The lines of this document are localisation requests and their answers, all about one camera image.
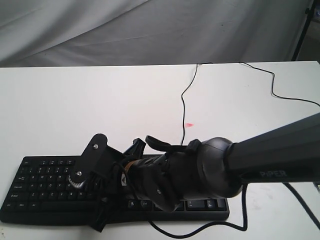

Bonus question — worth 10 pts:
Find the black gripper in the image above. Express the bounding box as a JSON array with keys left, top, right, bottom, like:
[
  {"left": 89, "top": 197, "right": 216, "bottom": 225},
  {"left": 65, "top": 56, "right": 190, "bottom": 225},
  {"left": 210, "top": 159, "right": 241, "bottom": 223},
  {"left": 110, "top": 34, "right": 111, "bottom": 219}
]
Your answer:
[{"left": 86, "top": 138, "right": 150, "bottom": 232}]

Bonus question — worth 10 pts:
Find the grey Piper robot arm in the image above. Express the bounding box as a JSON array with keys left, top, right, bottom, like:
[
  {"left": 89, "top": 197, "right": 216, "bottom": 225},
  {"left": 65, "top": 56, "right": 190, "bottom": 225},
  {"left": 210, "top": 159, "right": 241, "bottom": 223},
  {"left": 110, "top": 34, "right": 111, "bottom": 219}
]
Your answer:
[{"left": 88, "top": 114, "right": 320, "bottom": 232}]

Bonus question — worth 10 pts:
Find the black acer keyboard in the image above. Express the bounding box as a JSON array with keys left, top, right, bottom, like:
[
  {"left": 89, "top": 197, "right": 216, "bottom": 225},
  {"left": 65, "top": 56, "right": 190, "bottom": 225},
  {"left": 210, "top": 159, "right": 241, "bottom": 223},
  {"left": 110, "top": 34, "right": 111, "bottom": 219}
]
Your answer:
[{"left": 0, "top": 156, "right": 230, "bottom": 226}]

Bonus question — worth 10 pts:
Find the white backdrop cloth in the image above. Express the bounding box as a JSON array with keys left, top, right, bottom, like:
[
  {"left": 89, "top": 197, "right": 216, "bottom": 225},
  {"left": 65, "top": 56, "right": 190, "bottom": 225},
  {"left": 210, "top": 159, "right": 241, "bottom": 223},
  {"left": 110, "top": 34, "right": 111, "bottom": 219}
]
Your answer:
[{"left": 0, "top": 0, "right": 312, "bottom": 67}]

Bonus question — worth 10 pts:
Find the thin black keyboard cable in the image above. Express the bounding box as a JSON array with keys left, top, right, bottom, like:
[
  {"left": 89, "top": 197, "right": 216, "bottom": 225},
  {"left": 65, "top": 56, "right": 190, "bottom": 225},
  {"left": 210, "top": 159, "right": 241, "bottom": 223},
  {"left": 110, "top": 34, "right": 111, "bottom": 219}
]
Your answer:
[{"left": 180, "top": 63, "right": 213, "bottom": 146}]

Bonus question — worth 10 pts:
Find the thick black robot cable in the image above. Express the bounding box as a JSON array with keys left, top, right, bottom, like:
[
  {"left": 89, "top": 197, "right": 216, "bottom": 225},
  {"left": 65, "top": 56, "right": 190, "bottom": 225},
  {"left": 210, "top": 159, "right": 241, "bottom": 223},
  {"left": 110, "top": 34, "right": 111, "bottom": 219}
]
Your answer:
[{"left": 146, "top": 182, "right": 320, "bottom": 238}]

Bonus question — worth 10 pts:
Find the thin black looping cable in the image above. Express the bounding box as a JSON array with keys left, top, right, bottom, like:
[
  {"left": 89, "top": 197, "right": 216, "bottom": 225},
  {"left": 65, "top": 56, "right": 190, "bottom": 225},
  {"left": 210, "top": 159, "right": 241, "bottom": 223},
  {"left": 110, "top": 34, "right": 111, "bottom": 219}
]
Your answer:
[{"left": 238, "top": 61, "right": 320, "bottom": 106}]

